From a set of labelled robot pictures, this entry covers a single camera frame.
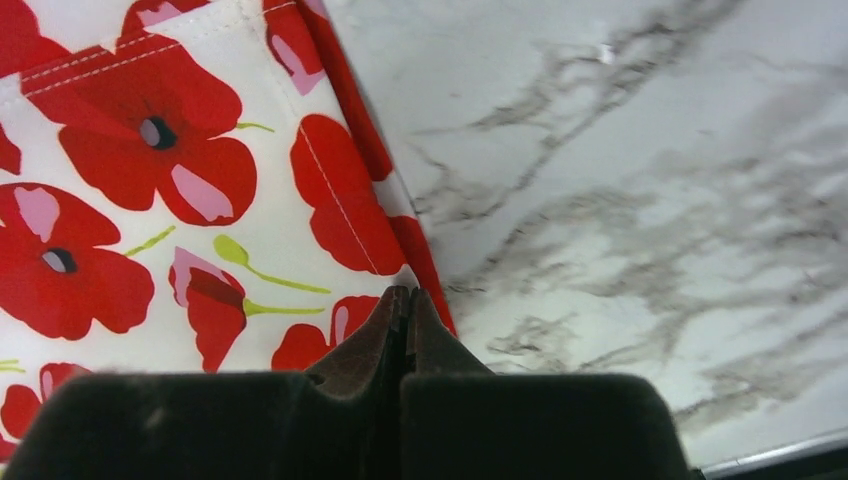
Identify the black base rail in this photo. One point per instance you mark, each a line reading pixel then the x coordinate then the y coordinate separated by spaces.
pixel 822 458

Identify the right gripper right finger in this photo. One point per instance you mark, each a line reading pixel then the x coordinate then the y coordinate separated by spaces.
pixel 460 420

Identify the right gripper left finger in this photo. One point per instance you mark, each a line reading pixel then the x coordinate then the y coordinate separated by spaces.
pixel 339 419

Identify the red poppy print cloth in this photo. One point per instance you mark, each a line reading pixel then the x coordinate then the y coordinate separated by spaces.
pixel 188 186

